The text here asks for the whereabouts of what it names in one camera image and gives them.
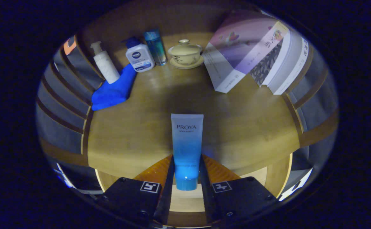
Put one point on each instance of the teal slim bottle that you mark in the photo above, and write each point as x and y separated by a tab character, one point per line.
157	47

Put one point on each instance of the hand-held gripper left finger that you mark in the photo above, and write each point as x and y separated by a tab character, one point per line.
169	190

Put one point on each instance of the wooden countertop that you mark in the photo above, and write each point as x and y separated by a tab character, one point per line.
134	127

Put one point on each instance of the white lotion bottle blue cap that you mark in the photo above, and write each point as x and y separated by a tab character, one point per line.
139	58

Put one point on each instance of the beige lidded tea cup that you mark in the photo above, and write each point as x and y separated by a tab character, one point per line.
185	54

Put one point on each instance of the blue folded cloth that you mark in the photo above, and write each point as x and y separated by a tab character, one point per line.
112	93

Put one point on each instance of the purple white book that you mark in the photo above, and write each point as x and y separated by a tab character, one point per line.
236	47

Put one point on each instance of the dark patterned book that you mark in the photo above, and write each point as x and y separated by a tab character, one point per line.
265	66

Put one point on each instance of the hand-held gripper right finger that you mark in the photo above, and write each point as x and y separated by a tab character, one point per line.
206	194

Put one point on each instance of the thin white book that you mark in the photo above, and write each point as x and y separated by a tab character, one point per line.
280	62

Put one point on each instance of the white pump bottle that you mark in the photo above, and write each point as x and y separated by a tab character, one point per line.
107	68

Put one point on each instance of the wooden cabinet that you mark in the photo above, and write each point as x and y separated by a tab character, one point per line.
172	22

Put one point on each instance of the white slotted panel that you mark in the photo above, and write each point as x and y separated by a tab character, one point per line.
300	184

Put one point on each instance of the blue white cosmetic tube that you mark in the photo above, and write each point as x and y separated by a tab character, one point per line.
187	146

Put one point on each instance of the white book with printed spine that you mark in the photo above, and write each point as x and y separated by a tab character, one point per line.
295	63

